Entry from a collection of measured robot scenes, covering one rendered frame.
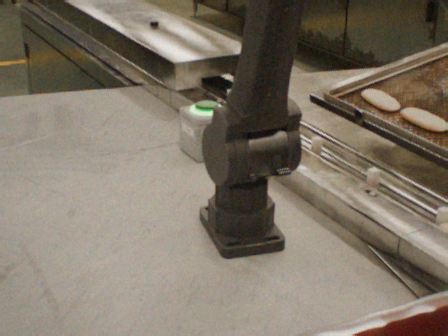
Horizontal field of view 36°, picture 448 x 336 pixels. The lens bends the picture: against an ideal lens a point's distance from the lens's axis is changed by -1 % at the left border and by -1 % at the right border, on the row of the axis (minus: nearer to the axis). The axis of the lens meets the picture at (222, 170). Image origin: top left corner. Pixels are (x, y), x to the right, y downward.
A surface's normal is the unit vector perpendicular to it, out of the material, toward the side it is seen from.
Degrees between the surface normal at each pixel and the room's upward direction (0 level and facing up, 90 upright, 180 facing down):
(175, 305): 0
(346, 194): 0
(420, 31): 90
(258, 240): 0
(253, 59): 91
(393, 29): 89
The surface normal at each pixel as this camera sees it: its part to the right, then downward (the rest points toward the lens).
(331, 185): 0.01, -0.91
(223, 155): -0.90, 0.17
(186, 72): 0.48, 0.36
